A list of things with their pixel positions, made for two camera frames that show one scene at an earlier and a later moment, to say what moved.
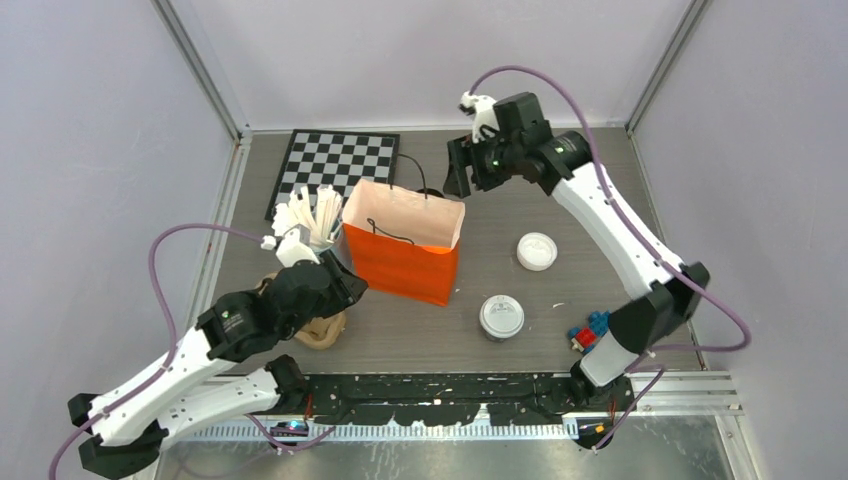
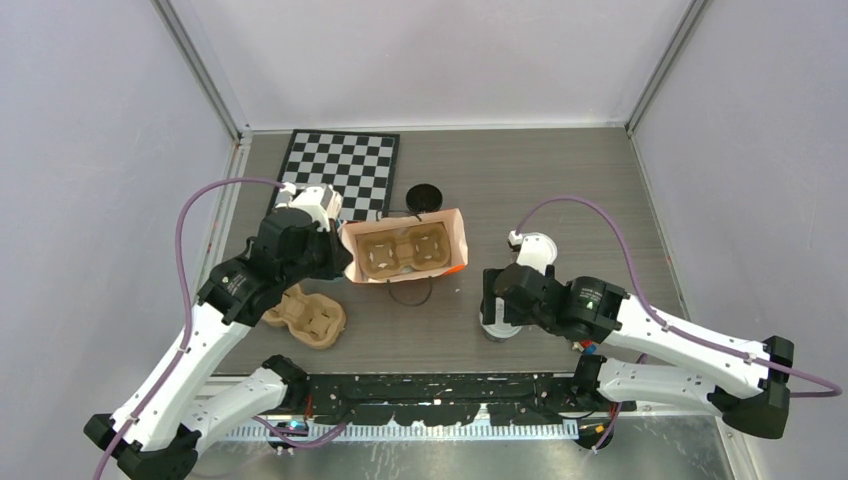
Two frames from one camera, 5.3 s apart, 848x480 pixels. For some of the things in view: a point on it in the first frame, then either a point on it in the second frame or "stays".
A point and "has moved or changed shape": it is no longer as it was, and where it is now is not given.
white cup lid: [537, 251] stays
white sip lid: [501, 316] stays
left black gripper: [347, 288] → [339, 256]
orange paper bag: [402, 240] has moved or changed shape
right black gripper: [462, 152] → [488, 305]
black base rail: [429, 399] stays
